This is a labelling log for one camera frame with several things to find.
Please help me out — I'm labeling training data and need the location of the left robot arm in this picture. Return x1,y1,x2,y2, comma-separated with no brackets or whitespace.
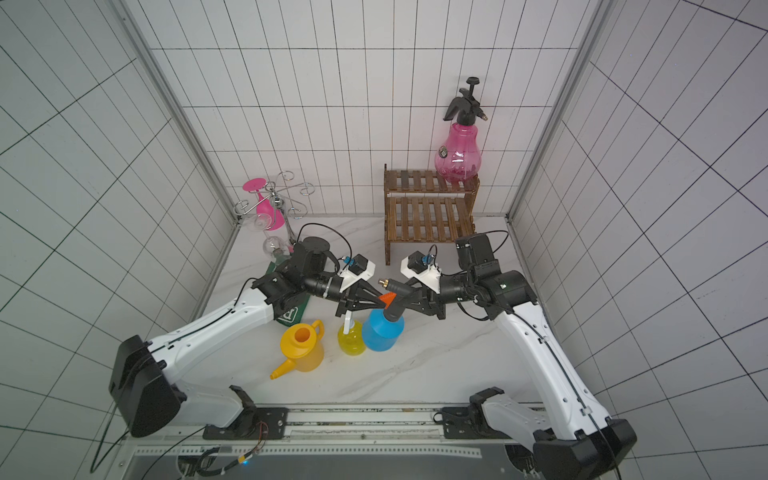
108,236,385,438

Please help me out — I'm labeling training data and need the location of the pink wine glass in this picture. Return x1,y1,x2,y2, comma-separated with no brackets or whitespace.
240,178,285,231

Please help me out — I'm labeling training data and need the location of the yellow watering can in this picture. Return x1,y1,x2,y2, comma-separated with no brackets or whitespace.
270,320,325,380

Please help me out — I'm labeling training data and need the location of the yellow spray bottle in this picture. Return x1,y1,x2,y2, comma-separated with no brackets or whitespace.
337,312,366,356

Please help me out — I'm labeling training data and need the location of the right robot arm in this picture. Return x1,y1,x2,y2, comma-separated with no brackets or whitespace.
379,233,637,479

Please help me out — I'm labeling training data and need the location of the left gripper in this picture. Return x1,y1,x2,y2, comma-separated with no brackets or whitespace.
306,271,387,318

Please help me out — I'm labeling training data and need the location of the wooden two-tier shelf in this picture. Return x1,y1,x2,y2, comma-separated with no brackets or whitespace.
383,168,480,264

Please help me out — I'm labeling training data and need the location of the clear wine glass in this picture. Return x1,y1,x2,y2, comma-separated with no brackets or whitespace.
253,213,290,265

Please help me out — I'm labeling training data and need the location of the chrome wine glass rack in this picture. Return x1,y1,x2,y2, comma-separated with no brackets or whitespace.
233,171,315,255

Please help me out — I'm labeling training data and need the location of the green snack bag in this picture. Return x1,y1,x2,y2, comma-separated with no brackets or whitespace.
272,293,309,328

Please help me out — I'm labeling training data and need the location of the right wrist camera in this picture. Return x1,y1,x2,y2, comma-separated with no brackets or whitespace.
400,251,442,293

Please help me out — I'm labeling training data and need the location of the pink pressure sprayer bottle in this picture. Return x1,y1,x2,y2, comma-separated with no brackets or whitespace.
434,76,488,183

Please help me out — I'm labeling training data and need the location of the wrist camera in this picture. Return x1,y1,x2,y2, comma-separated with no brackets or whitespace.
339,254,375,292
400,251,442,293

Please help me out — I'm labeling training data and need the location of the blue spray bottle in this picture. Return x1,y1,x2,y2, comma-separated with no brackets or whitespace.
362,279,408,352

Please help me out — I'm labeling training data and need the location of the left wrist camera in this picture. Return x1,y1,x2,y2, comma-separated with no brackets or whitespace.
339,254,375,292

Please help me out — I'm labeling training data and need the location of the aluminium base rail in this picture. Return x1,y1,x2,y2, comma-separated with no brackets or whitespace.
122,396,553,458

